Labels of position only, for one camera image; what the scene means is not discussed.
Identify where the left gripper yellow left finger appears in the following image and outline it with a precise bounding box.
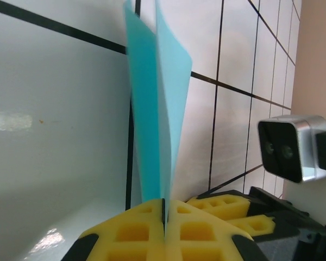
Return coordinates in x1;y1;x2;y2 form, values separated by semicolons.
62;197;166;261

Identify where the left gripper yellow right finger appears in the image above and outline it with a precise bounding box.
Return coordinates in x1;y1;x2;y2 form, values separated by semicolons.
164;199;265;261

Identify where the light blue paper sheet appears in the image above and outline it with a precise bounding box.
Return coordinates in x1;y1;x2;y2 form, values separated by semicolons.
123;0;194;205

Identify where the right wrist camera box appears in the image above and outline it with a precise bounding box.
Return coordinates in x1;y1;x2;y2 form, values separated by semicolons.
257;115;326;184

